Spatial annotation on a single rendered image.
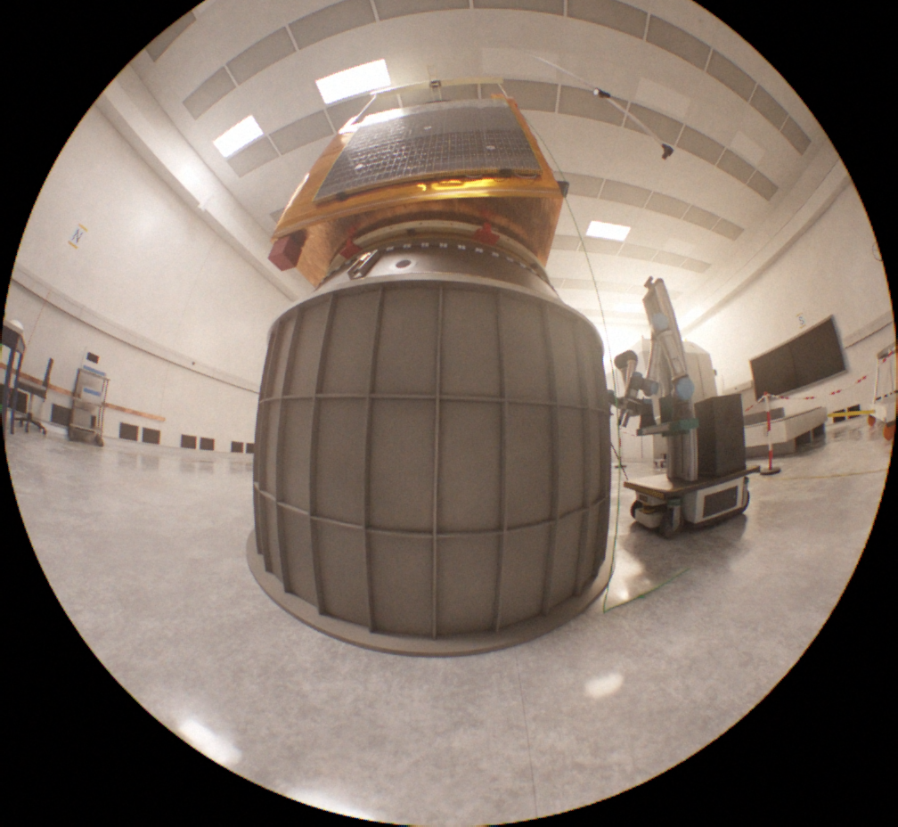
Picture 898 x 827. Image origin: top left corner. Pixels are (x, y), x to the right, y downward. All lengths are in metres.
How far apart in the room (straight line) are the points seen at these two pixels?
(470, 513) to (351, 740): 0.68
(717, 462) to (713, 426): 0.24
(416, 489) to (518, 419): 0.36
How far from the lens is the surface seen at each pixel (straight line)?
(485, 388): 0.77
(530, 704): 0.80
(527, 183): 1.49
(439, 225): 1.39
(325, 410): 0.85
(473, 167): 1.52
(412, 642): 0.93
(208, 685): 0.87
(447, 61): 4.65
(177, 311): 5.60
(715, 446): 2.00
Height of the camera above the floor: 0.65
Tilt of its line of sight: 15 degrees up
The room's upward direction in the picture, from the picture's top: 1 degrees clockwise
